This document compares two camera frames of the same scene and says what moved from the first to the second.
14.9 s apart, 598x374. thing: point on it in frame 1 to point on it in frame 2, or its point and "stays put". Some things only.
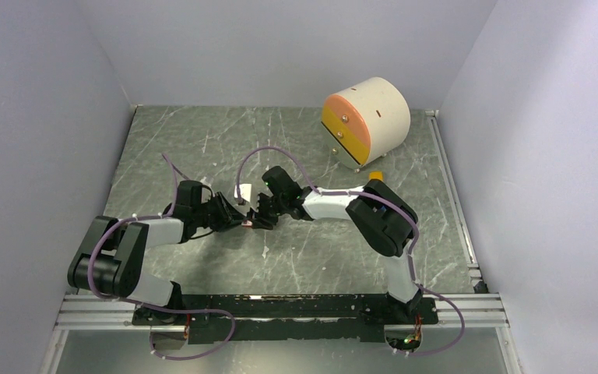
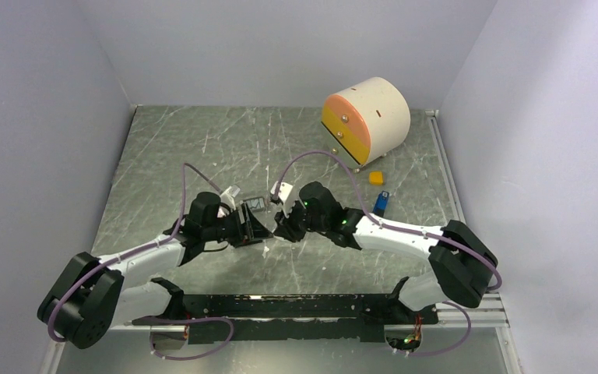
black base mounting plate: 251,319 stays put
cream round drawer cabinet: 366,121 stays put
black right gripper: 258,216 to 286,227
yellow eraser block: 376,175 stays put
